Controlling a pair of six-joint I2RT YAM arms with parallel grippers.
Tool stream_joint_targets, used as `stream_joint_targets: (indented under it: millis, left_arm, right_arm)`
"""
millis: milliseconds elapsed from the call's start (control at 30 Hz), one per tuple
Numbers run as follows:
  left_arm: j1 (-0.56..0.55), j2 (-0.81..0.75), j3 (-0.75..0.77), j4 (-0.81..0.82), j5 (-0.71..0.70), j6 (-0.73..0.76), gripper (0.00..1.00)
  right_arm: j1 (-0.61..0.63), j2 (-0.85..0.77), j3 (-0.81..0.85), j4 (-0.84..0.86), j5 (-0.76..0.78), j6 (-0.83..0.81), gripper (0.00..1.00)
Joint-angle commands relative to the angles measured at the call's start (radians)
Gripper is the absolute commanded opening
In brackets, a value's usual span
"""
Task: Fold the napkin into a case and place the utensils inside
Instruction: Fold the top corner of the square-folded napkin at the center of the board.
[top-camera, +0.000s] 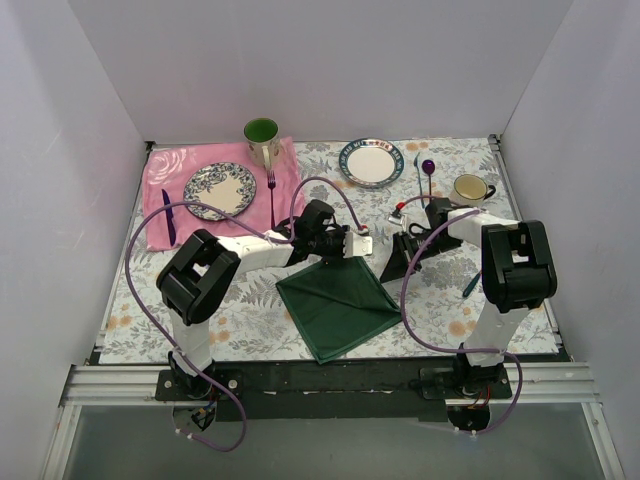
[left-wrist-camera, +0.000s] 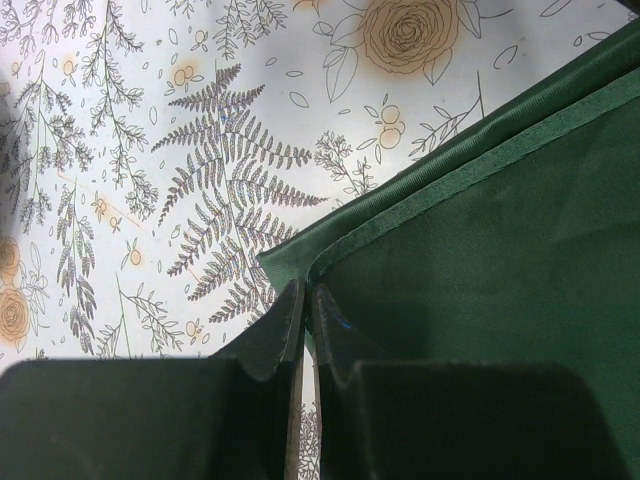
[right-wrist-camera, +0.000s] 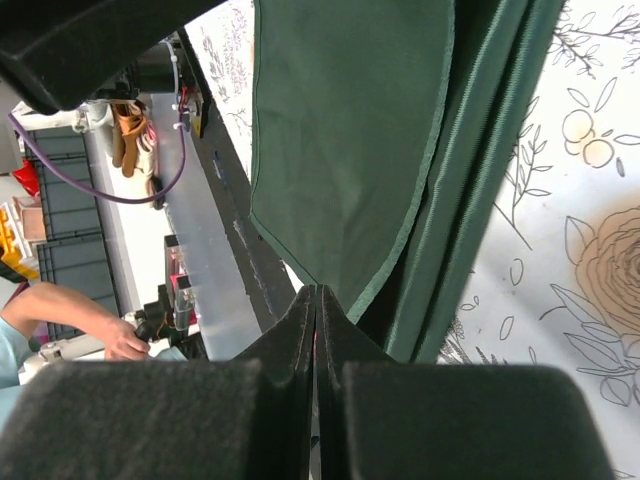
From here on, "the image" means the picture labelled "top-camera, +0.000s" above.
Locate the dark green cloth napkin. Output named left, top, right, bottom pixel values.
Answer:
left=276, top=258, right=401, bottom=364

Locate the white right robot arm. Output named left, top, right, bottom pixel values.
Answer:
left=380, top=197, right=557, bottom=398

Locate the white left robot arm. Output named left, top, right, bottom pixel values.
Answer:
left=157, top=200, right=357, bottom=400

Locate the purple metallic fork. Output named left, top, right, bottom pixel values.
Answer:
left=267, top=170, right=276, bottom=229

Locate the purple metallic spoon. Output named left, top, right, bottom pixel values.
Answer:
left=421, top=159, right=435, bottom=196

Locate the blue metallic teaspoon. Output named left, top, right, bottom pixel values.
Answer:
left=413, top=153, right=426, bottom=209

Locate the white plate blue lettered rim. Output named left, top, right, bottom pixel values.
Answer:
left=338, top=138, right=405, bottom=188

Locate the blue floral patterned plate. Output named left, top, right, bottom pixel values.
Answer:
left=183, top=162, right=257, bottom=217

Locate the green interior ceramic mug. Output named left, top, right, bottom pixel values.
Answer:
left=243, top=118, right=283, bottom=171

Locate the purple blue knife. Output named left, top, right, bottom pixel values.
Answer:
left=161, top=189, right=176, bottom=247

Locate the pink cloth placemat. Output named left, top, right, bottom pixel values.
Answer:
left=142, top=137, right=306, bottom=251

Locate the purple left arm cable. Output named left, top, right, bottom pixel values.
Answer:
left=127, top=177, right=366, bottom=451

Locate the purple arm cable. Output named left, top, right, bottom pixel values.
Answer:
left=127, top=177, right=366, bottom=451
left=398, top=195, right=525, bottom=440

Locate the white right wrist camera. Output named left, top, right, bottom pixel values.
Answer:
left=388, top=202, right=407, bottom=228

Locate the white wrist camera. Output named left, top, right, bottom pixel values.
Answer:
left=388, top=202, right=407, bottom=228
left=343, top=230, right=373, bottom=258

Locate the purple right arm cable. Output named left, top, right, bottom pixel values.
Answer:
left=398, top=195, right=525, bottom=440

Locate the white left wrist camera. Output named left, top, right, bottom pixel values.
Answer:
left=343, top=230, right=373, bottom=258

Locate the cream enamel mug black handle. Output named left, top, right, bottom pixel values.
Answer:
left=448, top=174, right=496, bottom=207

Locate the gold spoon teal handle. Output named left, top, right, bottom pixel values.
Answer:
left=462, top=271, right=482, bottom=298

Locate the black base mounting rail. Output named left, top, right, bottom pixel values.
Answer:
left=155, top=357, right=518, bottom=422

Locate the silver aluminium frame rail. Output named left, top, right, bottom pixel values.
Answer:
left=59, top=365, right=171, bottom=407

